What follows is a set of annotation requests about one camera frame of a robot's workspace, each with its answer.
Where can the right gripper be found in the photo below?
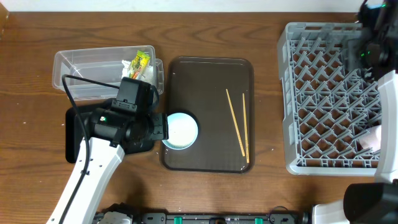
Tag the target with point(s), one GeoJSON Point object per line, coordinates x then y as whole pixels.
{"type": "Point", "coordinates": [362, 67]}

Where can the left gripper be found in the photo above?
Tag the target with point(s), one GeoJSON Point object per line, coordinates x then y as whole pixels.
{"type": "Point", "coordinates": [160, 131]}

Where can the light blue rice bowl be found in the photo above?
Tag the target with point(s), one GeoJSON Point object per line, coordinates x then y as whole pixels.
{"type": "Point", "coordinates": [182, 130]}

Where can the white tissue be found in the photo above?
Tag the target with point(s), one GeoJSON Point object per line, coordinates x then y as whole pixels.
{"type": "Point", "coordinates": [147, 76]}

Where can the yellow snack wrapper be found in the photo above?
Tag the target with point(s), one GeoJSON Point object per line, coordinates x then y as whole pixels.
{"type": "Point", "coordinates": [138, 65]}

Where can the white cup pink inside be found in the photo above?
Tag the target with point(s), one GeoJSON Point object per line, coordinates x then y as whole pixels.
{"type": "Point", "coordinates": [371, 138]}

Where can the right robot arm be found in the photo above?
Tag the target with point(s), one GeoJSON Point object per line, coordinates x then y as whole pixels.
{"type": "Point", "coordinates": [375, 202]}

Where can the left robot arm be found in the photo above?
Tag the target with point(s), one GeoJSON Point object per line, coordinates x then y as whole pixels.
{"type": "Point", "coordinates": [108, 137]}

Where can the grey dishwasher rack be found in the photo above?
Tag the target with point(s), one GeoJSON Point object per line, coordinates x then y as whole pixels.
{"type": "Point", "coordinates": [327, 107]}

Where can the black tray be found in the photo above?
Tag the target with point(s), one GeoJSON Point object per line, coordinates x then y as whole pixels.
{"type": "Point", "coordinates": [74, 134]}

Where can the clear plastic bin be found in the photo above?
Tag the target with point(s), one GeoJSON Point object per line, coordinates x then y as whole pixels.
{"type": "Point", "coordinates": [103, 65]}

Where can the brown serving tray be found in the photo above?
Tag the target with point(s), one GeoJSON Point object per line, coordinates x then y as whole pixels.
{"type": "Point", "coordinates": [197, 86]}

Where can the left wooden chopstick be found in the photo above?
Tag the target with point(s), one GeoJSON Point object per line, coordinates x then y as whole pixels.
{"type": "Point", "coordinates": [235, 123]}

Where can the wooden chopstick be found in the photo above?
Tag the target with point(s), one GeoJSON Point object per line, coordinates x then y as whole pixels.
{"type": "Point", "coordinates": [235, 123]}
{"type": "Point", "coordinates": [246, 139]}

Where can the right wooden chopstick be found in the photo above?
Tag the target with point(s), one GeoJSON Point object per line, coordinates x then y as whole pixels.
{"type": "Point", "coordinates": [246, 139]}

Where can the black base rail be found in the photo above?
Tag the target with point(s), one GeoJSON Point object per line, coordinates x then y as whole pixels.
{"type": "Point", "coordinates": [123, 213]}

